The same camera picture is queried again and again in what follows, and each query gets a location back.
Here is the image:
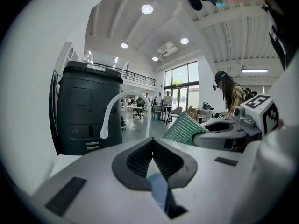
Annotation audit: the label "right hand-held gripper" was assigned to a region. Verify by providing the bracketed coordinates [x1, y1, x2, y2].
[191, 94, 280, 152]

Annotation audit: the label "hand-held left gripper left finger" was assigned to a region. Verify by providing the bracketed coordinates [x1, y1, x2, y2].
[32, 137, 169, 224]

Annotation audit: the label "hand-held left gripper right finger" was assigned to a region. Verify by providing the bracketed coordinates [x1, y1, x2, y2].
[152, 137, 245, 224]

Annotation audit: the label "green white dish sponge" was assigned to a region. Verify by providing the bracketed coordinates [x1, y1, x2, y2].
[162, 111, 210, 147]

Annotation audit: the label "blue round bowl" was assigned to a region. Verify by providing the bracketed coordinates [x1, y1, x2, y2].
[146, 173, 169, 213]

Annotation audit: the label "cardboard boxes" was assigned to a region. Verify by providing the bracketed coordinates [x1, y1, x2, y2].
[186, 105, 199, 120]

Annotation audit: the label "yellow plaid cloth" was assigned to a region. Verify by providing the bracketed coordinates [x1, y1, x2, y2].
[212, 70, 248, 120]

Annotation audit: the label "grey dining chair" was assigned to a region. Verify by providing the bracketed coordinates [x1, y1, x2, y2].
[166, 106, 183, 126]

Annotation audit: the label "white curved faucet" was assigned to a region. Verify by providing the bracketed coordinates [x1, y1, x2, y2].
[99, 90, 152, 140]

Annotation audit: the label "dark grey cabinet machine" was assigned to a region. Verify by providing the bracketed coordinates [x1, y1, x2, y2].
[57, 61, 124, 156]

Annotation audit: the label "glass entrance doors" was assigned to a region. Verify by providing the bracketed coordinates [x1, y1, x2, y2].
[164, 61, 199, 116]

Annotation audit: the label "tripod stand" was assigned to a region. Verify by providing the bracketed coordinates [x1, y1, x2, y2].
[125, 114, 141, 132]

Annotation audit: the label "ceiling strip light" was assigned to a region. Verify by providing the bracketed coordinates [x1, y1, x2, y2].
[240, 68, 269, 74]

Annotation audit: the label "black office chair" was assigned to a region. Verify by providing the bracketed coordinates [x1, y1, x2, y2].
[133, 98, 145, 119]

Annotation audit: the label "black mezzanine railing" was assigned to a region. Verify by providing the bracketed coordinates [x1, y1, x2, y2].
[93, 63, 157, 87]

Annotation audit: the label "white ceiling air conditioner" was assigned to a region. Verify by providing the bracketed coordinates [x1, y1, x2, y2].
[157, 41, 178, 57]

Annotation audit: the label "person's black top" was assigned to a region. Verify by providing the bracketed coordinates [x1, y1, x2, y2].
[261, 1, 296, 71]

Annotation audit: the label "clear plastic bottle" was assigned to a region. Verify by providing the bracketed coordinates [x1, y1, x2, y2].
[81, 51, 94, 64]

